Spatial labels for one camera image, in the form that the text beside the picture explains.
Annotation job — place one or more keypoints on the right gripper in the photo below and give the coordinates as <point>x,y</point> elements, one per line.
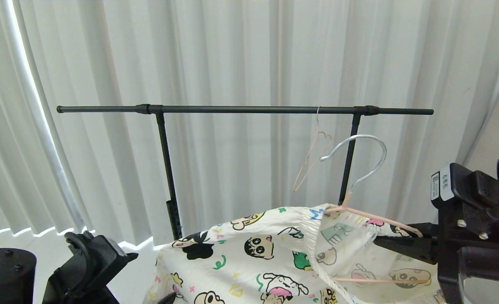
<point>450,270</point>

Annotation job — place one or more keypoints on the pink clothes hanger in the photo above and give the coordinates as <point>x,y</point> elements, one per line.
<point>312,152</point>
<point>382,158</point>

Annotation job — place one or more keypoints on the cream printed garment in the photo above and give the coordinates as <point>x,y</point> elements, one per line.
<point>253,261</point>

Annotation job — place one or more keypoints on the black clothes rack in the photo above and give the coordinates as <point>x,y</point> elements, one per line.
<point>232,109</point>

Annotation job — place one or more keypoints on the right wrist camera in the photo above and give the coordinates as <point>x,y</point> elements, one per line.
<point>469,198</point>

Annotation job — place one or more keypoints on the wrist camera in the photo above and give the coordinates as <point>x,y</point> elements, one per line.
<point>469,198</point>
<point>97,266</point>

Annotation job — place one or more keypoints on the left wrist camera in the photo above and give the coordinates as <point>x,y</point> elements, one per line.
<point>97,266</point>

